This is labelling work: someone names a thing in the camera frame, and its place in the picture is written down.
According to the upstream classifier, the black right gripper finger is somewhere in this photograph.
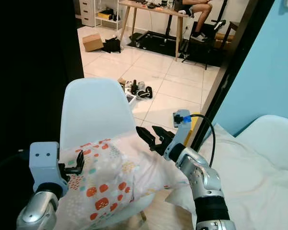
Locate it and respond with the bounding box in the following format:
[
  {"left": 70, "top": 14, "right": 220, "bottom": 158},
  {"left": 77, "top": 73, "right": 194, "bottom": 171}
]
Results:
[
  {"left": 151, "top": 125, "right": 174, "bottom": 141},
  {"left": 136, "top": 126, "right": 158, "bottom": 149}
]

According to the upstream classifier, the patterned white pillow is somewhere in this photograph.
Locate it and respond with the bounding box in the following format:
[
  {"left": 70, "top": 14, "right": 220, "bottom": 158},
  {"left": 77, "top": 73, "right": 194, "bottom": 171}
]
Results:
[{"left": 53, "top": 135, "right": 184, "bottom": 230}]

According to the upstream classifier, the white plastic chair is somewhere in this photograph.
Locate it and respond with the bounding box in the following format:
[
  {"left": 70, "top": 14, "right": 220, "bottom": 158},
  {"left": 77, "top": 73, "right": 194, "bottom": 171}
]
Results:
[{"left": 59, "top": 78, "right": 148, "bottom": 226}]

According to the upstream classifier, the yellow object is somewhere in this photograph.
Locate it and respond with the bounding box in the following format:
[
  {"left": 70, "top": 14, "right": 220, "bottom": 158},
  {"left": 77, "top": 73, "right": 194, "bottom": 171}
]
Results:
[{"left": 184, "top": 114, "right": 201, "bottom": 145}]

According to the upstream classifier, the pile of shoes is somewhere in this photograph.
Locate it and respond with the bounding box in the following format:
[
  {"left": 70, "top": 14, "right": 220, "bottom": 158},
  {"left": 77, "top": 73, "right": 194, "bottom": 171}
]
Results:
[{"left": 117, "top": 77, "right": 155, "bottom": 102}]

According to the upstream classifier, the black bag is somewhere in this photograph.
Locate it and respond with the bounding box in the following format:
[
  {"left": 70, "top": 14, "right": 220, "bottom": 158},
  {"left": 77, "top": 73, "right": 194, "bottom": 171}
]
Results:
[{"left": 102, "top": 37, "right": 122, "bottom": 55}]

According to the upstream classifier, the dark wardrobe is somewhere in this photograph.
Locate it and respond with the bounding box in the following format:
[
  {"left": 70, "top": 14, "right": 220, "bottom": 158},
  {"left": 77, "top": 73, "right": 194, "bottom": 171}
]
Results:
[{"left": 0, "top": 0, "right": 86, "bottom": 226}]

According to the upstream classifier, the brown cardboard box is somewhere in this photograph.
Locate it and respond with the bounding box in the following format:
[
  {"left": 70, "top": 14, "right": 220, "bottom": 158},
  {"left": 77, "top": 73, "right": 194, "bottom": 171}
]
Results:
[{"left": 82, "top": 34, "right": 106, "bottom": 53}]

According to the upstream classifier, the seated person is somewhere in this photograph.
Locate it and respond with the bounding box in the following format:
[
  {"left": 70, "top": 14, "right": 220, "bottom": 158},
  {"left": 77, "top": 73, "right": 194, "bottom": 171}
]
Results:
[{"left": 177, "top": 0, "right": 215, "bottom": 42}]

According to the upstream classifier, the wooden desk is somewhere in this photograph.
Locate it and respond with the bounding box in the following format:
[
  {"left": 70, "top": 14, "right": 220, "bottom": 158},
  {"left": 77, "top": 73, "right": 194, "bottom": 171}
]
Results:
[{"left": 118, "top": 0, "right": 191, "bottom": 62}]

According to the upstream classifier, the white shelf unit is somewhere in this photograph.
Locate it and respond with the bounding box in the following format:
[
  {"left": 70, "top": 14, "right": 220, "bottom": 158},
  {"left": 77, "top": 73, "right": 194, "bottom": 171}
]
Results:
[{"left": 79, "top": 0, "right": 121, "bottom": 28}]

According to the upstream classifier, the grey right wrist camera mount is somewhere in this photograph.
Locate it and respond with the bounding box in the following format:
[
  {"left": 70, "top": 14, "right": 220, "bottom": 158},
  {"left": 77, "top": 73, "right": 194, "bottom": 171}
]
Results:
[{"left": 164, "top": 110, "right": 193, "bottom": 161}]

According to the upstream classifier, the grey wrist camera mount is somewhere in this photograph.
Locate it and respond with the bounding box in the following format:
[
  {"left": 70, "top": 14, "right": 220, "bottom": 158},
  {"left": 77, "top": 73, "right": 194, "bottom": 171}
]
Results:
[
  {"left": 28, "top": 141, "right": 69, "bottom": 197},
  {"left": 164, "top": 110, "right": 193, "bottom": 161}
]

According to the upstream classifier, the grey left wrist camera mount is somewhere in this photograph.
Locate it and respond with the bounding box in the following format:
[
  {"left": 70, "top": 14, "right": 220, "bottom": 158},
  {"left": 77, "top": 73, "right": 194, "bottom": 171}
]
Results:
[{"left": 28, "top": 141, "right": 69, "bottom": 197}]

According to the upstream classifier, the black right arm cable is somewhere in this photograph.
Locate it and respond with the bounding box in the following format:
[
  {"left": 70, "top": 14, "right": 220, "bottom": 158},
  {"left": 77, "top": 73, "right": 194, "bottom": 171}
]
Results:
[{"left": 189, "top": 114, "right": 217, "bottom": 168}]

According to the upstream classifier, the dark door frame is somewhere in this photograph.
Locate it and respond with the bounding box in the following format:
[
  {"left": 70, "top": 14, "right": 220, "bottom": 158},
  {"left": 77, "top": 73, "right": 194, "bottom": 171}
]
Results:
[{"left": 189, "top": 0, "right": 277, "bottom": 152}]

